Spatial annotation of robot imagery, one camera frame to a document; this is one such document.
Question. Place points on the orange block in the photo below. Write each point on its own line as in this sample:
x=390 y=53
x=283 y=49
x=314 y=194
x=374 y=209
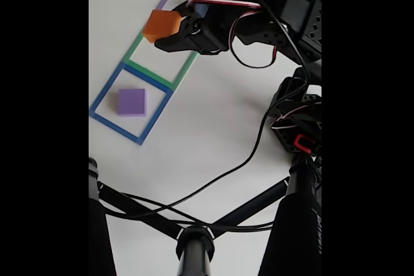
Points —
x=161 y=24

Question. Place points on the large purple block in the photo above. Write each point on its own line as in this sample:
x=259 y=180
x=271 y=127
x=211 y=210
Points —
x=131 y=101

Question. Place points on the red clamp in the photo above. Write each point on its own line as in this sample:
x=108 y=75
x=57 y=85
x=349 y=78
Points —
x=300 y=143

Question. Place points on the black tripod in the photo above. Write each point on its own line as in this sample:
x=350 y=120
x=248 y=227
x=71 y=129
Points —
x=194 y=250

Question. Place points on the green square frame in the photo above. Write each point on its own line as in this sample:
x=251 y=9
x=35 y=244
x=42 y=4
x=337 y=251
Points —
x=134 y=48

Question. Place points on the blue square frame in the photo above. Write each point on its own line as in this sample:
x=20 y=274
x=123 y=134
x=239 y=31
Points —
x=106 y=93

